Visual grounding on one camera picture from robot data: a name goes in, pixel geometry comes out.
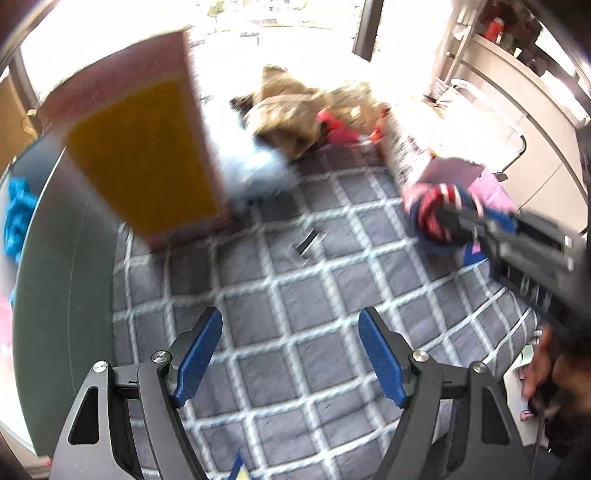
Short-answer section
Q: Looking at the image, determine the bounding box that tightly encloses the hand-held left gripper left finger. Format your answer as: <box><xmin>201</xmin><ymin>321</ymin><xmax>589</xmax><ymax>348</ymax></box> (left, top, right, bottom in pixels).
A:
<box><xmin>54</xmin><ymin>307</ymin><xmax>223</xmax><ymax>480</ymax></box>

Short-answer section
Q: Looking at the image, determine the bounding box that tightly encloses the grey fabric storage bin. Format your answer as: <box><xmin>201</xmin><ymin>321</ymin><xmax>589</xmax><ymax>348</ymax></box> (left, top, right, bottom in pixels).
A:
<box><xmin>0</xmin><ymin>138</ymin><xmax>130</xmax><ymax>457</ymax></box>

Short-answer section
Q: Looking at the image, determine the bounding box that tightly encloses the brown cardboard panel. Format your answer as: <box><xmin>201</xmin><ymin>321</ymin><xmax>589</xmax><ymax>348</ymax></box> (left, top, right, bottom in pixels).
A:
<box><xmin>0</xmin><ymin>74</ymin><xmax>40</xmax><ymax>158</ymax></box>

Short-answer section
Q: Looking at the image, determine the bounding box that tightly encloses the blue mesh cloth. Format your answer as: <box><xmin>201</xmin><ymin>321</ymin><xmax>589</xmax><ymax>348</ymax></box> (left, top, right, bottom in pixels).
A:
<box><xmin>4</xmin><ymin>178</ymin><xmax>41</xmax><ymax>266</ymax></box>

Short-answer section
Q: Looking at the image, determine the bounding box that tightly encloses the white cabinet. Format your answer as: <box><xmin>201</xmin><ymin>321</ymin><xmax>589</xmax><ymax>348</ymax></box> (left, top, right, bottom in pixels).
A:
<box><xmin>429</xmin><ymin>32</ymin><xmax>591</xmax><ymax>222</ymax></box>

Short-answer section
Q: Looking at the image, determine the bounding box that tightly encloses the red yellow cardboard box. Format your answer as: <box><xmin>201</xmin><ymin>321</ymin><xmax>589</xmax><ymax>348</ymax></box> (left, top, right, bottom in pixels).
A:
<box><xmin>37</xmin><ymin>28</ymin><xmax>234</xmax><ymax>252</ymax></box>

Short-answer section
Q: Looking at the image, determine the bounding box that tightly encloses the white printed box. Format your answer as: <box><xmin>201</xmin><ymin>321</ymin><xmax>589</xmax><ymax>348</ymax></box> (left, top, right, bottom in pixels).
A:
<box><xmin>376</xmin><ymin>108</ymin><xmax>485</xmax><ymax>195</ymax></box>

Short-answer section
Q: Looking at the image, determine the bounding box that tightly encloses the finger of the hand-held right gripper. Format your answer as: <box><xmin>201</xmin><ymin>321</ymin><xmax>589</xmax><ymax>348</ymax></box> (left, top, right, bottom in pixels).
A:
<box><xmin>461</xmin><ymin>227</ymin><xmax>494</xmax><ymax>260</ymax></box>
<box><xmin>438</xmin><ymin>205</ymin><xmax>516</xmax><ymax>234</ymax></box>

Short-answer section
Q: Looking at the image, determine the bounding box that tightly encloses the red white striped cloth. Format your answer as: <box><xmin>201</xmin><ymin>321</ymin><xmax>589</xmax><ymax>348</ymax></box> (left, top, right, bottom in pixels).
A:
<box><xmin>404</xmin><ymin>182</ymin><xmax>485</xmax><ymax>257</ymax></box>

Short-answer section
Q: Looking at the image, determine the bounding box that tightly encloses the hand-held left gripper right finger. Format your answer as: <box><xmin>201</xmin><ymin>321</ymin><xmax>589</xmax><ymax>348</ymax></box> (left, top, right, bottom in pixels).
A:
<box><xmin>358</xmin><ymin>307</ymin><xmax>525</xmax><ymax>480</ymax></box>

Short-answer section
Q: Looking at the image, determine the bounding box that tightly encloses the small black clip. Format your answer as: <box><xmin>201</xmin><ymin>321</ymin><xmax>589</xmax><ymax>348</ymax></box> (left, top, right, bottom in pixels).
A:
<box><xmin>288</xmin><ymin>231</ymin><xmax>326</xmax><ymax>259</ymax></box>

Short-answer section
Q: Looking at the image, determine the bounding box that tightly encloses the person's right hand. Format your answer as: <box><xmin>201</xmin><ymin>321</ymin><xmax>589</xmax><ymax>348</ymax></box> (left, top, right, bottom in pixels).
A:
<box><xmin>522</xmin><ymin>325</ymin><xmax>591</xmax><ymax>416</ymax></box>

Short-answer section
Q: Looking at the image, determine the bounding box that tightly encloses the grey checked blanket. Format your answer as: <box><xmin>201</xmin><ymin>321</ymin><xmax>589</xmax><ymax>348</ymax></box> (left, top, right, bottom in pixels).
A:
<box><xmin>111</xmin><ymin>138</ymin><xmax>546</xmax><ymax>480</ymax></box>

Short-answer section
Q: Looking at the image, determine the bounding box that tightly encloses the dark window frame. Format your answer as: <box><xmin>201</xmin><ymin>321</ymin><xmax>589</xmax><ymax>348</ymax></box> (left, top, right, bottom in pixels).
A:
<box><xmin>353</xmin><ymin>0</ymin><xmax>385</xmax><ymax>62</ymax></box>

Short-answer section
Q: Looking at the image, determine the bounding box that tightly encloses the brown knit cloth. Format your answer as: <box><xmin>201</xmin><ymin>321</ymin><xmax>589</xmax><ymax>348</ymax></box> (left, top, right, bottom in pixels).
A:
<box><xmin>242</xmin><ymin>65</ymin><xmax>324</xmax><ymax>158</ymax></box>

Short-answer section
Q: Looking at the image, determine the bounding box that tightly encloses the light blue fluffy scarf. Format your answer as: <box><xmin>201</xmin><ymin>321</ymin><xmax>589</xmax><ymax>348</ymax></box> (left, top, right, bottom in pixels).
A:
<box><xmin>203</xmin><ymin>99</ymin><xmax>301</xmax><ymax>204</ymax></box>

